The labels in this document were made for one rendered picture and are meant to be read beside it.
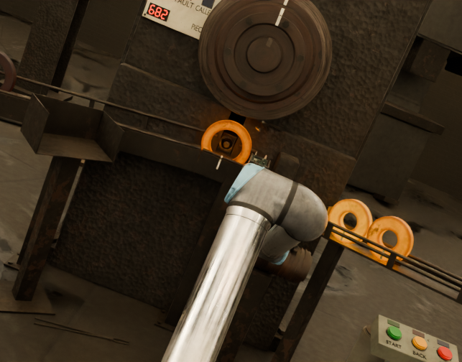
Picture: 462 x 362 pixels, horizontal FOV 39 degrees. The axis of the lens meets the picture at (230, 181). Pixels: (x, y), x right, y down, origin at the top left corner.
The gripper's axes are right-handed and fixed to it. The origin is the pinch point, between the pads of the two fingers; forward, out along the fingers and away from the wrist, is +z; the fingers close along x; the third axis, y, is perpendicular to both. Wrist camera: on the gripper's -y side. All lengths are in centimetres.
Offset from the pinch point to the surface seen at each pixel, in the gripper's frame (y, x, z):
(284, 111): 18.5, -2.1, 8.0
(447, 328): -109, -147, 93
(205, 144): -3.3, 19.7, 2.8
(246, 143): 2.7, 6.0, 4.4
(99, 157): -7, 50, -26
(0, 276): -68, 71, -34
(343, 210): 1.7, -33.6, -11.6
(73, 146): -9, 60, -23
